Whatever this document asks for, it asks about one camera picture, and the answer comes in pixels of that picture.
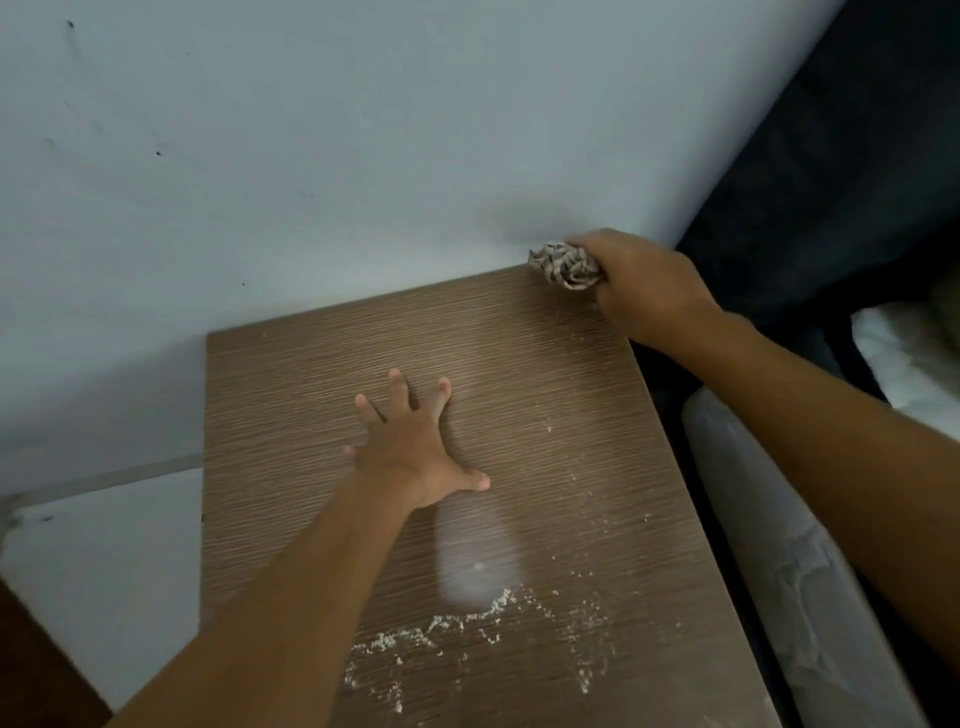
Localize person's left hand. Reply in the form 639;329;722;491
342;367;492;513

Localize brown wooden bedside table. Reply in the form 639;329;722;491
198;262;783;728

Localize spilled white powder crumbs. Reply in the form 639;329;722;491
341;420;655;715

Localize patterned cleaning cloth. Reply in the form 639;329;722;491
527;240;608;293

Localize person's right forearm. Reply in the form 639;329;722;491
660;301;960;680

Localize dark upholstered headboard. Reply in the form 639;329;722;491
632;0;960;406

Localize white pillow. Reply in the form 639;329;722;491
850;298;960;445

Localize person's right hand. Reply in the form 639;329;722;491
564;228;723;349

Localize white mattress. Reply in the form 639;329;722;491
680;385;933;728

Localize dark brown wooden furniture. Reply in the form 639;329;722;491
0;576;115;728

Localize person's left forearm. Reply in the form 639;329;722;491
105;471;418;728

